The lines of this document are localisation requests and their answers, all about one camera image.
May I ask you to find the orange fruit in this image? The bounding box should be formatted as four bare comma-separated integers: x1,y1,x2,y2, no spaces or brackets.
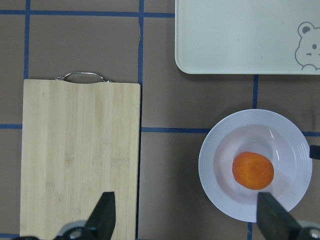
232,151,275,190

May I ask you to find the white round plate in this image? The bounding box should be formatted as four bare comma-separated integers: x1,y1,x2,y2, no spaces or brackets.
198,109,313,223

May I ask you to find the cream tray with bear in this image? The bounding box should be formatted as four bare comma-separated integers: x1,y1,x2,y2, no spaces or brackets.
175,0,320,75

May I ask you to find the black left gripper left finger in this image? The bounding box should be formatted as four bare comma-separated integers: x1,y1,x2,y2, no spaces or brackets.
84,191,116,240

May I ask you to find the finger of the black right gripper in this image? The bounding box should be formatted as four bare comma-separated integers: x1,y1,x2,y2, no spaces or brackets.
309,145,320,160

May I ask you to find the wooden cutting board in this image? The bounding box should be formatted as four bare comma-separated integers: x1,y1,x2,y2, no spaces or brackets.
19,79,141,240

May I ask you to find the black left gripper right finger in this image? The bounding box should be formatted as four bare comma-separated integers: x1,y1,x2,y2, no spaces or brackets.
256,192,302,240

